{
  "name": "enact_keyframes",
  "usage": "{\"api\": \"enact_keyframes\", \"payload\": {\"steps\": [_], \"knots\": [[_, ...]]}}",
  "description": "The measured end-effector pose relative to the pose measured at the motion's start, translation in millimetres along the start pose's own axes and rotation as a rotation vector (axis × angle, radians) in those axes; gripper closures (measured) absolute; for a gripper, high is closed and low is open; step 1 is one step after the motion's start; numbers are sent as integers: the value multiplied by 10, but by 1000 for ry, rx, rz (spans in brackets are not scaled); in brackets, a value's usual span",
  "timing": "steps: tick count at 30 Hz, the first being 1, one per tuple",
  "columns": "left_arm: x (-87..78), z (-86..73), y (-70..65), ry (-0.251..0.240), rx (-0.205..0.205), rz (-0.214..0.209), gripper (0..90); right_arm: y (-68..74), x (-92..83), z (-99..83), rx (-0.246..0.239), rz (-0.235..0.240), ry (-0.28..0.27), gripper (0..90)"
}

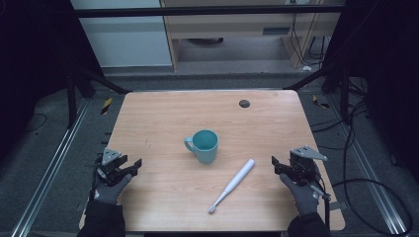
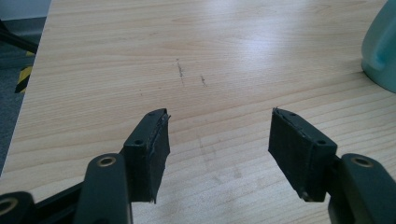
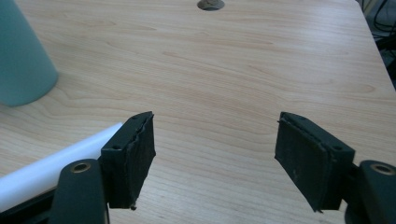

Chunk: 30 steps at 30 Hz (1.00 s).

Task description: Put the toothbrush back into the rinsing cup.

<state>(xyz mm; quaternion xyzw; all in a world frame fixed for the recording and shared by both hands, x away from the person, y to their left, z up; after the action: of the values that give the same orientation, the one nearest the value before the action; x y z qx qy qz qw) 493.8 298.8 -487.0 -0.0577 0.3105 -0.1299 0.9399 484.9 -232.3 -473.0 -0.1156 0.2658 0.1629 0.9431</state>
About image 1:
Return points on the aluminium floor rail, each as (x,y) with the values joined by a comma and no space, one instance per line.
(49,168)
(369,171)

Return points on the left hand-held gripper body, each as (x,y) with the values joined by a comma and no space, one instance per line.
(110,164)

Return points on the light wooden desk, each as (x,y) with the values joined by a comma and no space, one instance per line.
(227,26)

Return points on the person's right hand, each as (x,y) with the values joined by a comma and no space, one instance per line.
(303,196)

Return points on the white electric toothbrush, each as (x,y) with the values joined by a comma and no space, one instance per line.
(234,182)

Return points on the black stand leg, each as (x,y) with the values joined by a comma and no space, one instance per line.
(313,79)
(105,81)

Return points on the dark round table grommet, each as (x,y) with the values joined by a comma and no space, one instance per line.
(244,103)

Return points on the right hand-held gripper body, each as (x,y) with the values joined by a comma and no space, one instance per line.
(304,164)

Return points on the black horizontal frame bar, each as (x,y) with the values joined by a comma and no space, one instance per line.
(197,11)

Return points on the person's left hand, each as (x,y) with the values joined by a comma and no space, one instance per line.
(110,192)

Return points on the black curtain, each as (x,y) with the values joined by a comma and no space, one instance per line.
(388,65)
(36,65)

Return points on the teal cup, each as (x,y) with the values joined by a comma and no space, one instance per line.
(205,146)

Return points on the black yellow striped tape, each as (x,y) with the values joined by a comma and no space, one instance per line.
(106,106)
(319,102)

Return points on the small white floor object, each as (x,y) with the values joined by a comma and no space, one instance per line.
(307,68)

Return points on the white cabinet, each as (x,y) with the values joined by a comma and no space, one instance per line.
(125,42)

